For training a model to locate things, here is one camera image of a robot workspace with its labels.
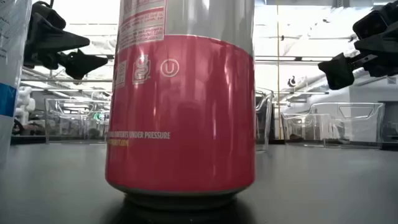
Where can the pink silver soda can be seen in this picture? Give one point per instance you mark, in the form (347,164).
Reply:
(186,124)

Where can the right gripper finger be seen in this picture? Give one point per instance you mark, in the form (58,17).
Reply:
(382,56)
(337,71)

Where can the white blue soda can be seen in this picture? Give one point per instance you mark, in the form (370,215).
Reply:
(9,62)

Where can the black hanging hook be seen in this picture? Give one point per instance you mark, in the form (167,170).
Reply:
(291,81)

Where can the clear plastic bin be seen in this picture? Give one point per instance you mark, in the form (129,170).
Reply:
(264,124)
(335,130)
(77,124)

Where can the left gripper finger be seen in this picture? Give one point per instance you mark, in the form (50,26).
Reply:
(56,39)
(82,63)

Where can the black table mat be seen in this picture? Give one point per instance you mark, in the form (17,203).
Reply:
(56,186)

